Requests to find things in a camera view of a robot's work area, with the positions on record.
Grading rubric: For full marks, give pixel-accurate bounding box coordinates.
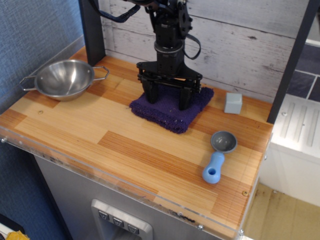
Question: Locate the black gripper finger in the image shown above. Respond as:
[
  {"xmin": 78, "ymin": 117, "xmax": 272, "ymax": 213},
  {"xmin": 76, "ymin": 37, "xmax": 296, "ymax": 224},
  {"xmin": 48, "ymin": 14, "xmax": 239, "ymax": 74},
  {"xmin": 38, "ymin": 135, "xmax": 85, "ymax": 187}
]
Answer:
[
  {"xmin": 179, "ymin": 87, "xmax": 193, "ymax": 111},
  {"xmin": 141, "ymin": 79, "xmax": 158, "ymax": 104}
]

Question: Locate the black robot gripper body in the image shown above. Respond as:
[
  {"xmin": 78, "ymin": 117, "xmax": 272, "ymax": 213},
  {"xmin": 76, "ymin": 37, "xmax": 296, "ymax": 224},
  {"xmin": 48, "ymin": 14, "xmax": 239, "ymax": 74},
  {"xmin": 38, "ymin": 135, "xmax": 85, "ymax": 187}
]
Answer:
[{"xmin": 136, "ymin": 42, "xmax": 202, "ymax": 92}]

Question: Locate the purple terry cloth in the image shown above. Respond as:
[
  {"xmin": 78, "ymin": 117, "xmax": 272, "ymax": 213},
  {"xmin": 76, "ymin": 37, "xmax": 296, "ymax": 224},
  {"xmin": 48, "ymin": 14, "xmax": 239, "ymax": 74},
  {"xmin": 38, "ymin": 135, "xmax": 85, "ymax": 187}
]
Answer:
[{"xmin": 129, "ymin": 85, "xmax": 214, "ymax": 134}]

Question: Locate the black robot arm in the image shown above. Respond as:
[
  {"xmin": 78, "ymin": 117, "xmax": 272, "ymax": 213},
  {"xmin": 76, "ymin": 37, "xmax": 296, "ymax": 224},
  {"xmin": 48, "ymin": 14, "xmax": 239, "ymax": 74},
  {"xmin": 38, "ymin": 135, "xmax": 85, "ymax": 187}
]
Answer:
[{"xmin": 133, "ymin": 0, "xmax": 202, "ymax": 110}]

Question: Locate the grey cube block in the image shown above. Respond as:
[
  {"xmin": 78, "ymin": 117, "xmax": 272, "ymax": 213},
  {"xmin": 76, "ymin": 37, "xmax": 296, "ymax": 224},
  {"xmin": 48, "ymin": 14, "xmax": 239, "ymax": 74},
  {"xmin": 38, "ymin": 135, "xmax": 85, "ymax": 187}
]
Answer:
[{"xmin": 224, "ymin": 92, "xmax": 243, "ymax": 114}]

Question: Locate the grey and blue scoop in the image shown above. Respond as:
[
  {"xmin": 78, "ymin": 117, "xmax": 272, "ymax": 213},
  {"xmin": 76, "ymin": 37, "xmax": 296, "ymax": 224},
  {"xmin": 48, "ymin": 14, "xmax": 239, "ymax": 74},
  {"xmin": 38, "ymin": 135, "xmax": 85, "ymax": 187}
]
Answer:
[{"xmin": 202, "ymin": 131, "xmax": 238, "ymax": 184}]

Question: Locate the white ribbed appliance top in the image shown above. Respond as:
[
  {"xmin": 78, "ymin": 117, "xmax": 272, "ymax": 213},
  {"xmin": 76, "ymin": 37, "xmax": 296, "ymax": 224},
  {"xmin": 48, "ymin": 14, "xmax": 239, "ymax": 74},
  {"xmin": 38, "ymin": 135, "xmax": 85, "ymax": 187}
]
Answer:
[{"xmin": 259, "ymin": 94, "xmax": 320, "ymax": 206}]

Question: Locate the silver cabinet with button panel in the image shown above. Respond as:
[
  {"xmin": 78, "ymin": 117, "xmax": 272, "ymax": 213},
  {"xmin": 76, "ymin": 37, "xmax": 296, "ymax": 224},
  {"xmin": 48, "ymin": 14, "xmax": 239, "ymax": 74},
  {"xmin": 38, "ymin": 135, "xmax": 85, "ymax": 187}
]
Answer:
[{"xmin": 35, "ymin": 155, "xmax": 241, "ymax": 240}]

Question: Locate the clear acrylic table edge guard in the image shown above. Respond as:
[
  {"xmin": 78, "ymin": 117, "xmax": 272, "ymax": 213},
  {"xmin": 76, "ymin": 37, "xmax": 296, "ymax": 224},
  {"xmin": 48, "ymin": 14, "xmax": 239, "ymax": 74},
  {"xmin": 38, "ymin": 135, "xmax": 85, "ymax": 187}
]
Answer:
[{"xmin": 0, "ymin": 121, "xmax": 272, "ymax": 240}]

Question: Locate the black and yellow object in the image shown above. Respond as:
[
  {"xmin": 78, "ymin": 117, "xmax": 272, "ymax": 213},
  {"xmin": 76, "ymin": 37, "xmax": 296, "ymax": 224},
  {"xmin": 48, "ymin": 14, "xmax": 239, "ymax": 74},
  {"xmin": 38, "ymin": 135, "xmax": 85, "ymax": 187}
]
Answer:
[{"xmin": 0, "ymin": 214, "xmax": 30, "ymax": 240}]

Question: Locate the black braided cable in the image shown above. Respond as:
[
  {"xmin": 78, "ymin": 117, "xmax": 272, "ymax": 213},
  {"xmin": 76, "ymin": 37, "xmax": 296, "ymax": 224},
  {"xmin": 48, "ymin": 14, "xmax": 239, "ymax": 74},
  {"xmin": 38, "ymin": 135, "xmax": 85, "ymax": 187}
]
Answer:
[{"xmin": 88, "ymin": 0, "xmax": 141, "ymax": 25}]

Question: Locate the dark left frame post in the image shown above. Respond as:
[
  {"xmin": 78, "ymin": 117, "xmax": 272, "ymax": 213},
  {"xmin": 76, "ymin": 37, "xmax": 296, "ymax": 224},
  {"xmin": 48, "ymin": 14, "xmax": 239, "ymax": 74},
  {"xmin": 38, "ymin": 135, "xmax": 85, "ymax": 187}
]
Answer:
[{"xmin": 78, "ymin": 0, "xmax": 106, "ymax": 66}]

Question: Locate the dark frame post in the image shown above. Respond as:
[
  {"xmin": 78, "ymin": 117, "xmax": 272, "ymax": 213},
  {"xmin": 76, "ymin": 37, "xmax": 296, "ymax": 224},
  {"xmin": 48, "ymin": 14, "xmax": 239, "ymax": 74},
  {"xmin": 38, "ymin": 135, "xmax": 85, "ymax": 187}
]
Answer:
[
  {"xmin": 267, "ymin": 0, "xmax": 320, "ymax": 124},
  {"xmin": 78, "ymin": 0, "xmax": 106, "ymax": 66}
]

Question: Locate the stainless steel bowl with handles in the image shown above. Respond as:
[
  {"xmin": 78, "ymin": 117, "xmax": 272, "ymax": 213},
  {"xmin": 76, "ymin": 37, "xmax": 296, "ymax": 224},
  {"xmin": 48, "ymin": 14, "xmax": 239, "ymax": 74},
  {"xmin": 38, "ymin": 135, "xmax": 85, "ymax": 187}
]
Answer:
[{"xmin": 19, "ymin": 59, "xmax": 110, "ymax": 102}]

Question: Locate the dark right frame post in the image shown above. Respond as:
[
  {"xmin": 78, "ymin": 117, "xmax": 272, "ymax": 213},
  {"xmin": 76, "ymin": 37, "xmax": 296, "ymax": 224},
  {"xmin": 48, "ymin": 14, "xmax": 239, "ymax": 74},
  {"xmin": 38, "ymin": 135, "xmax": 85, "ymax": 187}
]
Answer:
[{"xmin": 267, "ymin": 0, "xmax": 320, "ymax": 124}]

